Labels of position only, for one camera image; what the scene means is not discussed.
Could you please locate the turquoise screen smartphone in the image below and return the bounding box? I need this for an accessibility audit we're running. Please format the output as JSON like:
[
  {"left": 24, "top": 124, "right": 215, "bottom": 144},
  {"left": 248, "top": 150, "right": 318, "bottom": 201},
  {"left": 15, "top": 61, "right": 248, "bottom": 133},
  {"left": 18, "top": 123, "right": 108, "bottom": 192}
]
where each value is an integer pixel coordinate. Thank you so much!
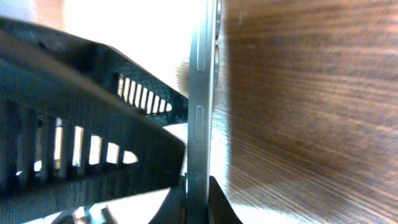
[{"left": 186, "top": 0, "right": 223, "bottom": 224}]

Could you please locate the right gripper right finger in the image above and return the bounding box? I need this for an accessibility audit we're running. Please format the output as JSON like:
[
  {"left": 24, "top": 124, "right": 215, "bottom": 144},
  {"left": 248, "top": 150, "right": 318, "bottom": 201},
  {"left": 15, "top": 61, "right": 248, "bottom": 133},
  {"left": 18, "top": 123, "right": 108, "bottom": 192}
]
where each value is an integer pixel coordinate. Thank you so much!
[{"left": 1, "top": 17, "right": 188, "bottom": 126}]

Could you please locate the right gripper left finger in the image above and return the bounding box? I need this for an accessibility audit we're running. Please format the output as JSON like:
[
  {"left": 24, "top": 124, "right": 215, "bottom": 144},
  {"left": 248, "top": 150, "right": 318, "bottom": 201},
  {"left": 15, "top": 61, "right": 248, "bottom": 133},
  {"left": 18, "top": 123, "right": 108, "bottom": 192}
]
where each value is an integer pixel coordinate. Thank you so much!
[{"left": 1, "top": 40, "right": 185, "bottom": 199}]

